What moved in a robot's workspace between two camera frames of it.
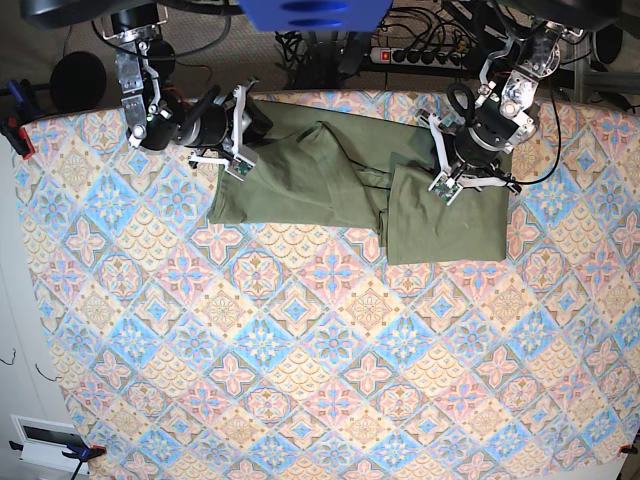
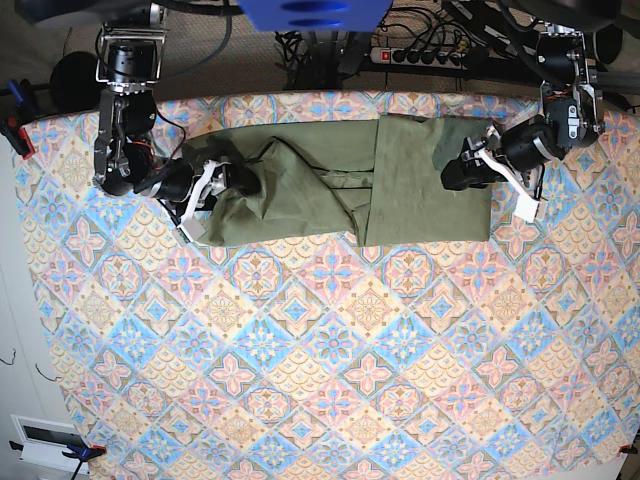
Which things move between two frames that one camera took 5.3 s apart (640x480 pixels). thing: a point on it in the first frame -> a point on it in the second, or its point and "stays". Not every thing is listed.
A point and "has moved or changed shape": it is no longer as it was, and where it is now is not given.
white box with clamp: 44,442 stays
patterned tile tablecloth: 183,349 stays
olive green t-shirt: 318,164 has moved or changed shape
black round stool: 78,82 stays
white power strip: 442,59 stays
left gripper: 232,123 -> 200,185
